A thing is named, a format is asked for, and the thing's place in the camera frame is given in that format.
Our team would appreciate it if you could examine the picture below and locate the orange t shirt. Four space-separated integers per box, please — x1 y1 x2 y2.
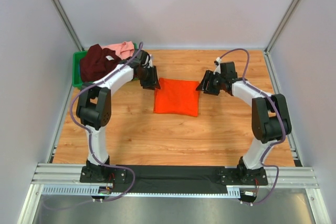
153 78 200 117

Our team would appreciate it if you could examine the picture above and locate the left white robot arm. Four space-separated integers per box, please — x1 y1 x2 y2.
75 49 161 166

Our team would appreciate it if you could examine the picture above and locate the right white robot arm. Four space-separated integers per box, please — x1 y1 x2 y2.
196 62 292 173

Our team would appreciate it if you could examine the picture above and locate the pink t shirt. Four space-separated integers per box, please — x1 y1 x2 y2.
102 41 135 59

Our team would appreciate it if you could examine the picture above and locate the maroon t shirt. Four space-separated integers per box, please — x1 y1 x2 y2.
79 44 121 82

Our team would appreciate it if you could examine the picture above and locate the green plastic bin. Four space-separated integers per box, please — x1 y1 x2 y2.
72 42 139 90

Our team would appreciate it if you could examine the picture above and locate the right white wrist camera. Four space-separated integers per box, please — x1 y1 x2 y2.
214 57 222 74

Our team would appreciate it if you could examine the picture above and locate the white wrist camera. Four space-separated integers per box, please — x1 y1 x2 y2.
214 57 222 74
142 54 153 68

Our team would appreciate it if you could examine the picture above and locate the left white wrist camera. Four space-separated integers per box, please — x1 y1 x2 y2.
142 54 153 68

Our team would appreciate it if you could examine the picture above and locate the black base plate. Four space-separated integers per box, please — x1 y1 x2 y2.
79 164 268 191

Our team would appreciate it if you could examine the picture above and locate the grey slotted cable duct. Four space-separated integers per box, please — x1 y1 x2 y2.
42 185 257 198

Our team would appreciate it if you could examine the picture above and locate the right aluminium frame post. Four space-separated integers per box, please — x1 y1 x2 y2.
264 0 301 54

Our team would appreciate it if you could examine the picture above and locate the aluminium frame post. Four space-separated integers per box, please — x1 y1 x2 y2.
264 0 301 54
51 0 84 51

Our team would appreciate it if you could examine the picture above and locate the left aluminium frame post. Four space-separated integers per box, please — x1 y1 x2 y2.
51 0 84 51

